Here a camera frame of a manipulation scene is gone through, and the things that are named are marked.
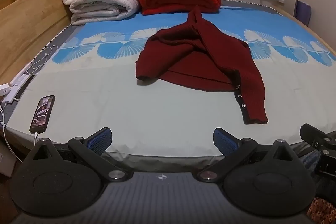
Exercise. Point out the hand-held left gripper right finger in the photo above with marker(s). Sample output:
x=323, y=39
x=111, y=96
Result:
x=223, y=138

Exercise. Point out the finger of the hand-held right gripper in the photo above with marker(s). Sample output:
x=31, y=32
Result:
x=312, y=134

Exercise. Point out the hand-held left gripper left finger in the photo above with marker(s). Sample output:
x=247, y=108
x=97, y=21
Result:
x=101, y=138

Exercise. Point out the dark red knit cardigan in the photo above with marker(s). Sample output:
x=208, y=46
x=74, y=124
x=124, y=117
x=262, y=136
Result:
x=199, y=64

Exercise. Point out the blue and white bed sheet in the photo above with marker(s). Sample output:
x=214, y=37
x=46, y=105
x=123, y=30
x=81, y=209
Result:
x=105, y=98

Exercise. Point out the floral patterned cloth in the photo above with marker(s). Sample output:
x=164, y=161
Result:
x=324, y=211

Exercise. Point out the black smartphone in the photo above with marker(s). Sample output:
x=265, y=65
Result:
x=42, y=113

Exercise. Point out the white power strip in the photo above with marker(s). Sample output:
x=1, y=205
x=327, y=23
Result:
x=18, y=77

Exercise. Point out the folded white towels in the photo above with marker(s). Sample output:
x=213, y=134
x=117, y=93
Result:
x=105, y=10

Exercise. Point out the wooden bed headboard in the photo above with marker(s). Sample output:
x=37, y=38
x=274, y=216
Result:
x=29, y=22

